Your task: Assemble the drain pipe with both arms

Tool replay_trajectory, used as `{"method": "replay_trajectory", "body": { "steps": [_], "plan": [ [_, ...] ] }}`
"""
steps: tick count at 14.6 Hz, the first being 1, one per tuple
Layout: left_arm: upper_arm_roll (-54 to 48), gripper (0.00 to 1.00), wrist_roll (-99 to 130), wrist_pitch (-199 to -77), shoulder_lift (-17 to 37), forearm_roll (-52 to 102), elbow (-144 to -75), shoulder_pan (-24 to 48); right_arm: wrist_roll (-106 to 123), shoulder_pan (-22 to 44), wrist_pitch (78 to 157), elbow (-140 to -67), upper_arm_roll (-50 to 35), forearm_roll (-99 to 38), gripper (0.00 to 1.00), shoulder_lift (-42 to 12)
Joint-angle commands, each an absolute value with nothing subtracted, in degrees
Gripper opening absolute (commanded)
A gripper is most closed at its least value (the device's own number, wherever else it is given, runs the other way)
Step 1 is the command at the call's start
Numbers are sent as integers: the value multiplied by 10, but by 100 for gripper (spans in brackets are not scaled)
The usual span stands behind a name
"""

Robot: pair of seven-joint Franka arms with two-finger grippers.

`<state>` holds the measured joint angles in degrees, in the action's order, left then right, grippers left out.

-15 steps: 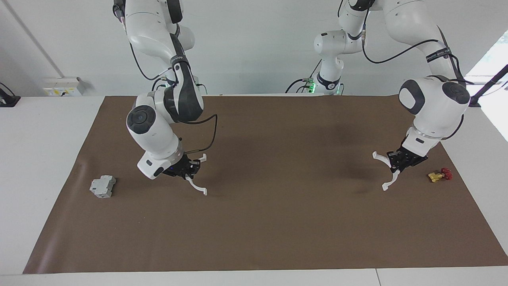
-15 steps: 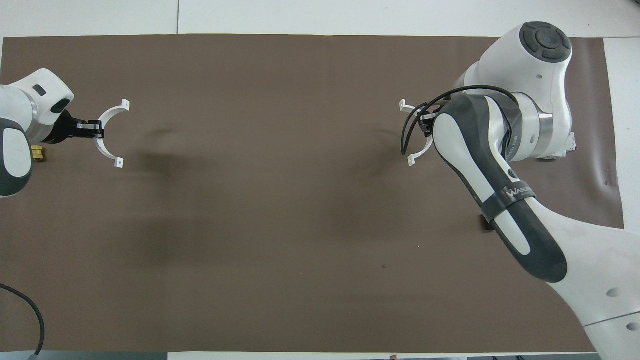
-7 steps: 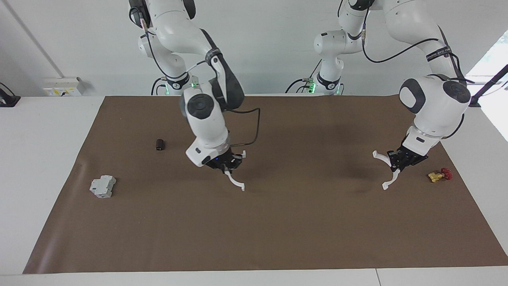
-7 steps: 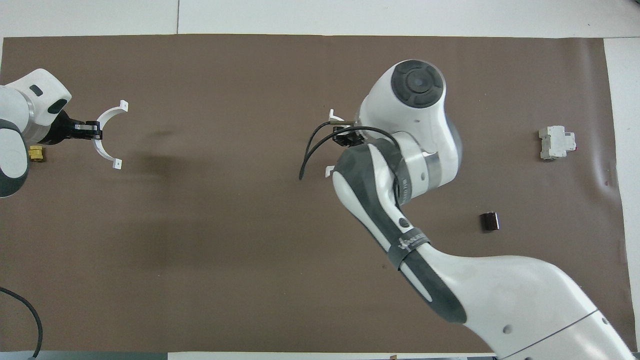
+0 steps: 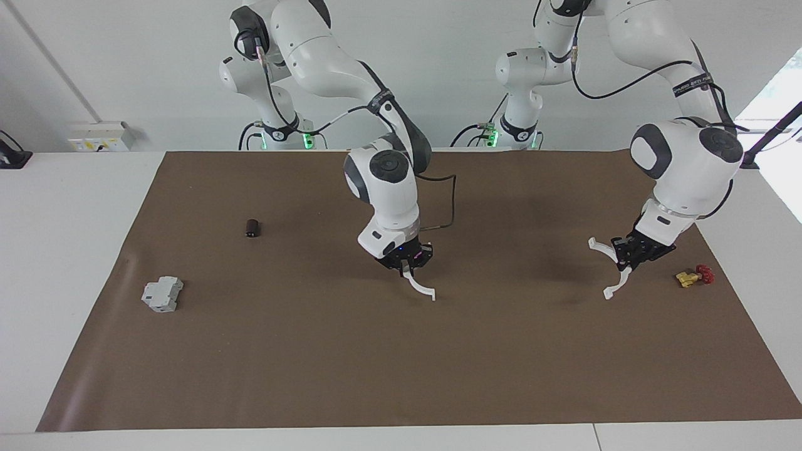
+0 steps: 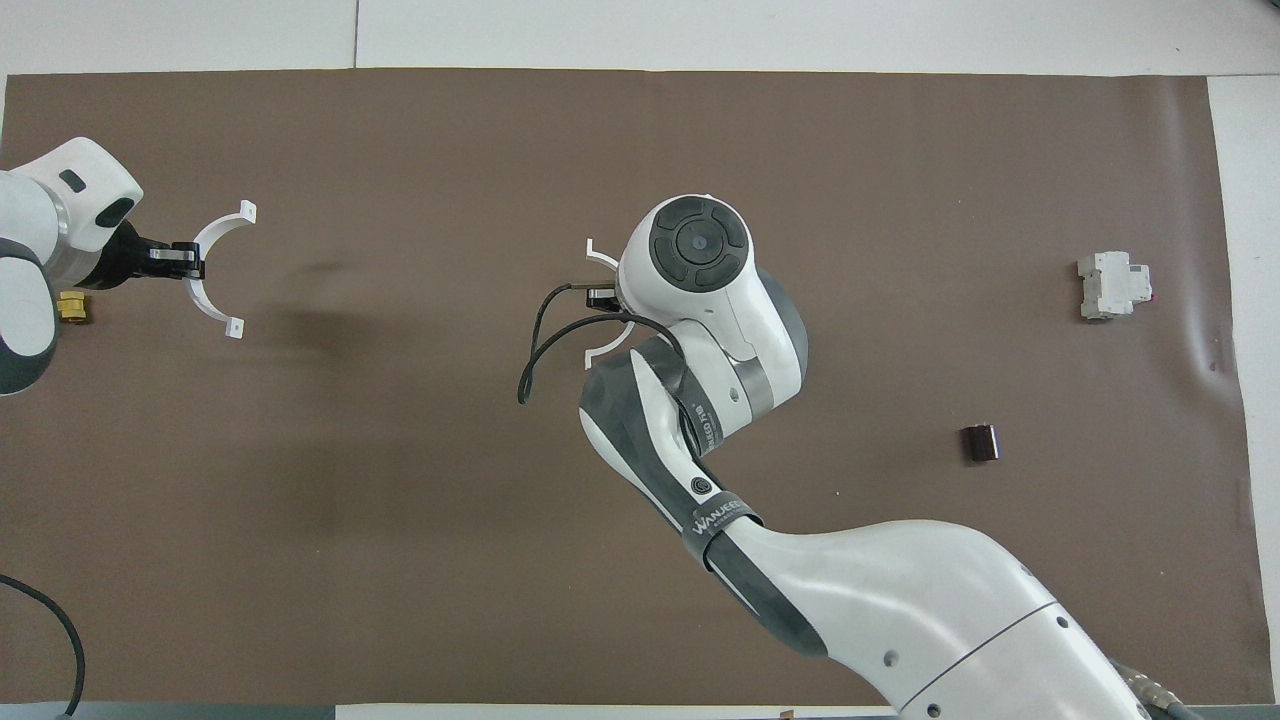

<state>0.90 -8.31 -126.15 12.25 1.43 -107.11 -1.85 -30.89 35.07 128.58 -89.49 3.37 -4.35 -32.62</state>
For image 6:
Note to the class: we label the brown table mat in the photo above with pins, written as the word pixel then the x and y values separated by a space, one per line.
pixel 400 500

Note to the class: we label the small dark brown block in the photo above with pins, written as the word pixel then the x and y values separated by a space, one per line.
pixel 981 444

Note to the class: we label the white half pipe clamp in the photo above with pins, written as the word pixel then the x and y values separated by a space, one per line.
pixel 205 240
pixel 603 354

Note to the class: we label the white circuit breaker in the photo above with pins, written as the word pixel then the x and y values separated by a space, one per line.
pixel 1108 287

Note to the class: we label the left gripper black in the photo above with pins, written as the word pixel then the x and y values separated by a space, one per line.
pixel 125 258

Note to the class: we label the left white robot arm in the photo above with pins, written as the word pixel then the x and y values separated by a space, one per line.
pixel 40 240

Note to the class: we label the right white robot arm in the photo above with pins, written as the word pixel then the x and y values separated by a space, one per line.
pixel 880 590

